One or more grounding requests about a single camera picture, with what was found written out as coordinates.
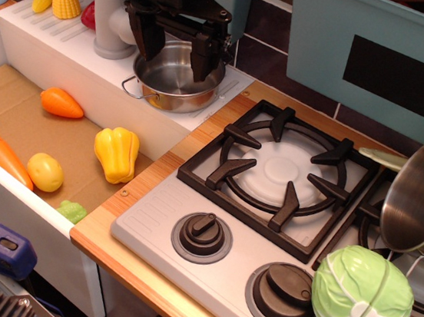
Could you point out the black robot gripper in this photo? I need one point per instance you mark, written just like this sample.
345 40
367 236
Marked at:
204 20

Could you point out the small steel pot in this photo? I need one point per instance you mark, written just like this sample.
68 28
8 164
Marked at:
167 82

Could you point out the black stove grate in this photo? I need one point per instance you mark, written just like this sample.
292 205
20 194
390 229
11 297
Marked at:
282 177
361 227

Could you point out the grey toy stove top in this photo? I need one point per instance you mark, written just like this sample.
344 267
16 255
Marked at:
218 282

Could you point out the left black stove knob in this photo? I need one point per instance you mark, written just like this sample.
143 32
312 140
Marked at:
202 234

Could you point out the black stove knob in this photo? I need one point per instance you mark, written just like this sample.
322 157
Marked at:
202 234
280 290

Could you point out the right black stove grate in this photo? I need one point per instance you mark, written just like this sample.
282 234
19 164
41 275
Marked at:
361 227

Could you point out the middle black stove knob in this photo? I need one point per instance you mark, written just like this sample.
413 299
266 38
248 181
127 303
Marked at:
280 290

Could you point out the grey toy faucet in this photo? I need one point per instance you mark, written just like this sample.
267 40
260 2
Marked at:
114 39

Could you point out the red toy pepper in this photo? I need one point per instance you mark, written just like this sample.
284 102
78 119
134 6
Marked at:
88 16

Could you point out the large yellow toy corn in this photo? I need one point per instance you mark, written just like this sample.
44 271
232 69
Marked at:
66 9

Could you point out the yellow toy bell pepper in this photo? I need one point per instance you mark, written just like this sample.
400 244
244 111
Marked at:
117 151

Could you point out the white toy sink unit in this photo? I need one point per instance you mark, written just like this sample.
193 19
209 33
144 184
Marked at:
54 53

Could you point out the small orange toy carrot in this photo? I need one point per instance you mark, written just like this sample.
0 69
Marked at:
58 102

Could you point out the brown cardboard sheet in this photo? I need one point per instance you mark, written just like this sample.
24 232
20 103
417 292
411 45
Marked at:
29 130

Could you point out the yellow toy potato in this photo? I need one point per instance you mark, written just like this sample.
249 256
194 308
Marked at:
45 172

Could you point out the light green toy vegetable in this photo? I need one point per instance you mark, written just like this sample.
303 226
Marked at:
74 212

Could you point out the teal toy microwave cabinet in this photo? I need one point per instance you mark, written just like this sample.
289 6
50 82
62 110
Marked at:
365 54

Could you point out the green toy cabbage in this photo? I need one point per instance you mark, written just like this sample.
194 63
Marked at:
357 282

